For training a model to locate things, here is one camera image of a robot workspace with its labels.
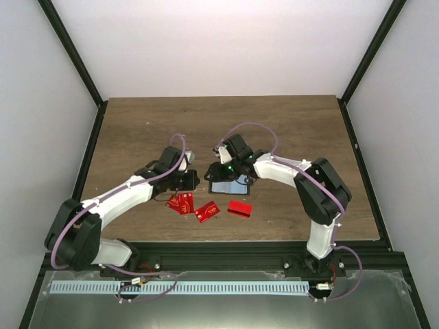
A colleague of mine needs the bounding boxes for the light blue slotted cable duct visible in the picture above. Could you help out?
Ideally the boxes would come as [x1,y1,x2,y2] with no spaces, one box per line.
[49,280,309,296]

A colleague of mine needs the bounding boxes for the red magnetic stripe card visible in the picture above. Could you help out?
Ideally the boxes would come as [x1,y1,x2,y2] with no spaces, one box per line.
[227,200,253,218]

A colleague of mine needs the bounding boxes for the metal sheet front panel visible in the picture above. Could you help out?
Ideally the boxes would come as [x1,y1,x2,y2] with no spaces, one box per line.
[29,271,421,328]

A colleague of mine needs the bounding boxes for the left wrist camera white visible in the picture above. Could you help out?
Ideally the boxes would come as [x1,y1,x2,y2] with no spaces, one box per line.
[178,151,195,172]

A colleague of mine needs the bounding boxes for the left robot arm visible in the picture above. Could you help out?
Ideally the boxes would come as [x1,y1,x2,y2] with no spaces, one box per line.
[45,146,200,277]

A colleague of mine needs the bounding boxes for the red VIP card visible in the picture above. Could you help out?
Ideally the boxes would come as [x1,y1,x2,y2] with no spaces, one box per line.
[194,201,220,223]

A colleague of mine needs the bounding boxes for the black leather card holder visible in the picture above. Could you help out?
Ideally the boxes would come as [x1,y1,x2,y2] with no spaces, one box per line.
[209,175,255,195]

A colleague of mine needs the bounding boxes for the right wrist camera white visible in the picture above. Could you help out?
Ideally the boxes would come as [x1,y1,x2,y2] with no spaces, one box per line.
[213,145,233,165]

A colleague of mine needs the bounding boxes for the red VIP card overlapped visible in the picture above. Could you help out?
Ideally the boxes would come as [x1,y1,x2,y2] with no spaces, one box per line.
[178,193,194,215]

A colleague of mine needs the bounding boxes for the black aluminium frame rail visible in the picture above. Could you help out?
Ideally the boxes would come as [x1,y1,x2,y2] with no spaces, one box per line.
[44,241,409,279]

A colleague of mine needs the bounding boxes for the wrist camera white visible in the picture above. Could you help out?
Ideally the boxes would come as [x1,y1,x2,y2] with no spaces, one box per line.
[213,145,233,165]
[178,151,195,172]

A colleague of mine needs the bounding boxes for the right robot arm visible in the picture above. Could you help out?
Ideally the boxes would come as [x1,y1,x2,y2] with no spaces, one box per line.
[204,134,352,276]

